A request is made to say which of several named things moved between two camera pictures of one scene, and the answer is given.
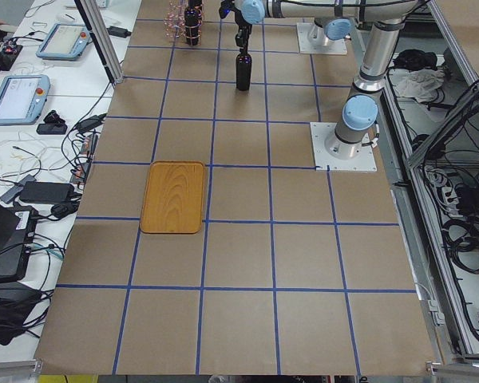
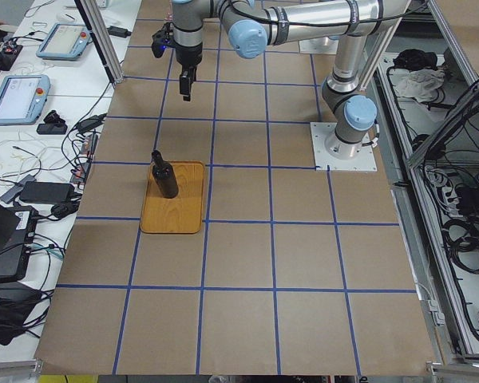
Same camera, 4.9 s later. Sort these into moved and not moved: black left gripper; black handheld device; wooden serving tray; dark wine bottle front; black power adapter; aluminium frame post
Moved: black left gripper; dark wine bottle front
Not moved: wooden serving tray; black power adapter; aluminium frame post; black handheld device
